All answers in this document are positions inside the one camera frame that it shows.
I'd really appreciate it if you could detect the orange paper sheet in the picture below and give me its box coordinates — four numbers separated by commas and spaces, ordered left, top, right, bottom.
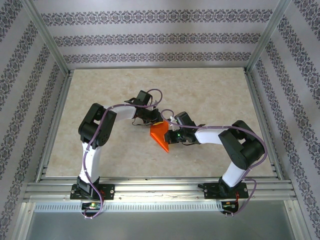
149, 121, 171, 154

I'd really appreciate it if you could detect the grey metal shelf panel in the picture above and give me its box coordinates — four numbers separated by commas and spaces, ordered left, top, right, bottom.
24, 211, 295, 240

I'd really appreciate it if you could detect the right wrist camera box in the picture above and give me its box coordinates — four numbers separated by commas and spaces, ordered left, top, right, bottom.
167, 115, 180, 133

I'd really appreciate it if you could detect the long aluminium base rail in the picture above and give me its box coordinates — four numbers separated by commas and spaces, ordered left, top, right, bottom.
23, 177, 298, 203

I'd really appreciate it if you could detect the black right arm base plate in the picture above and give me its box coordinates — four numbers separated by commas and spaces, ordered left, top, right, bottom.
203, 182, 250, 200

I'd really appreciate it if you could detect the slotted grey cable duct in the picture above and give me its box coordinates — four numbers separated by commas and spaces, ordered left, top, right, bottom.
33, 201, 224, 213

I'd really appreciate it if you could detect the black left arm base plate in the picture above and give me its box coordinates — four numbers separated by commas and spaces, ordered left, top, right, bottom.
69, 183, 115, 201

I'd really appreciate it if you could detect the aluminium side rail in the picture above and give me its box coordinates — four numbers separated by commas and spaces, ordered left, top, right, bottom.
243, 66, 285, 180
36, 69, 74, 181

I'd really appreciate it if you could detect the aluminium corner post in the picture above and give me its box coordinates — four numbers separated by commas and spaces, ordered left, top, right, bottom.
245, 0, 294, 74
21, 0, 71, 76

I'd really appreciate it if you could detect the short aluminium frame post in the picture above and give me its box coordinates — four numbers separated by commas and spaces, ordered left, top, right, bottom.
11, 201, 36, 240
284, 199, 311, 240

